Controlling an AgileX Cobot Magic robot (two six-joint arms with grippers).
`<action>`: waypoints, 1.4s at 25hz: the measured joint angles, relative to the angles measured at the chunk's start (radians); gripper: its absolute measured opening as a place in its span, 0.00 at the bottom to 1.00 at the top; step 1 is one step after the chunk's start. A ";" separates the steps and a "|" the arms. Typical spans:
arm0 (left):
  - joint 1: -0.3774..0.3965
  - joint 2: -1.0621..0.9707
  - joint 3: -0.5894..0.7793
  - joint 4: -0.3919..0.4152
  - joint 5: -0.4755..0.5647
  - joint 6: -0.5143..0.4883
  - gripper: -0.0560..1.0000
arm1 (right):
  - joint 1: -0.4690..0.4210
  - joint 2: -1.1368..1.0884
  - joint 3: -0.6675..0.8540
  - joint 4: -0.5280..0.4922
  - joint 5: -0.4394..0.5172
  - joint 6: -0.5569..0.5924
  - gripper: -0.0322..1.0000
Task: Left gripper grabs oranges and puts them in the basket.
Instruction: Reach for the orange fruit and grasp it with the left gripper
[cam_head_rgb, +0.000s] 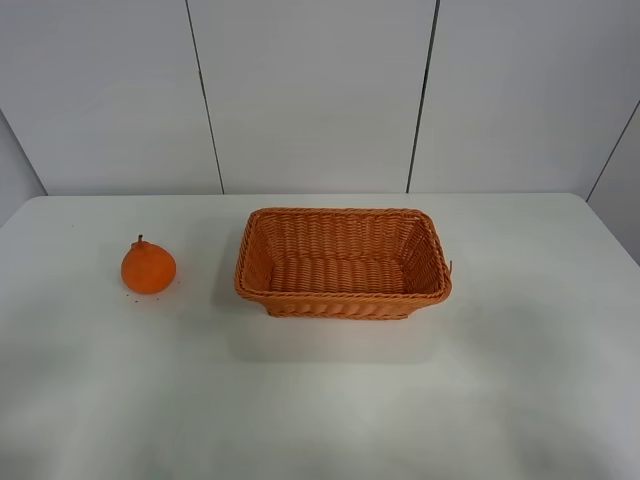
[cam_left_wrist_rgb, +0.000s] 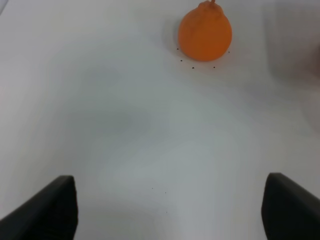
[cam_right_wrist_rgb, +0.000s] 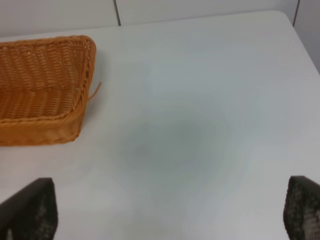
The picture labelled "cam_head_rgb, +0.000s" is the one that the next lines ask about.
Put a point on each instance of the orange fruit with stem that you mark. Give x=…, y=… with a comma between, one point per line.
x=147, y=268

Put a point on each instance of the orange woven wicker basket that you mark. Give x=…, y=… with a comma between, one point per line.
x=350, y=263

